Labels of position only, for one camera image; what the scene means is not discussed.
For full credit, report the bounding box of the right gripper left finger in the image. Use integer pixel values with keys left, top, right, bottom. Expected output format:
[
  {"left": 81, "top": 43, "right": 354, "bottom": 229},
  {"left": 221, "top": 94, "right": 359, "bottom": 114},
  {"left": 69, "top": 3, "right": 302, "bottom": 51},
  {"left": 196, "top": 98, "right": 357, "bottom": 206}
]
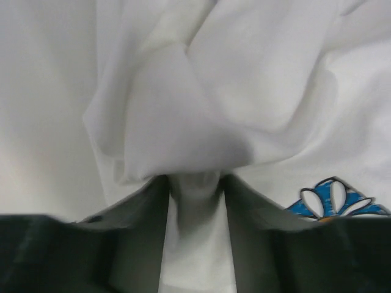
[{"left": 1, "top": 176, "right": 170, "bottom": 292}]

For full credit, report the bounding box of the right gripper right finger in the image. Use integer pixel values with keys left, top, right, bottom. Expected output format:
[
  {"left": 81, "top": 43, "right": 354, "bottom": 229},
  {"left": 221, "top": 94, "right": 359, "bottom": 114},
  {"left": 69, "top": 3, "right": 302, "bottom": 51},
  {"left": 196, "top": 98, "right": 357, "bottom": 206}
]
[{"left": 220, "top": 175, "right": 390, "bottom": 292}]

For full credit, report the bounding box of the white t shirt flower print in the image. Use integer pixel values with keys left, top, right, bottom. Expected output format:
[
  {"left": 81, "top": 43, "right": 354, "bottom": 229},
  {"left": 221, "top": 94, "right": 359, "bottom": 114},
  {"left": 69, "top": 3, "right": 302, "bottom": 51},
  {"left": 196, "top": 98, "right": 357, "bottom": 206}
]
[{"left": 1, "top": 1, "right": 390, "bottom": 292}]

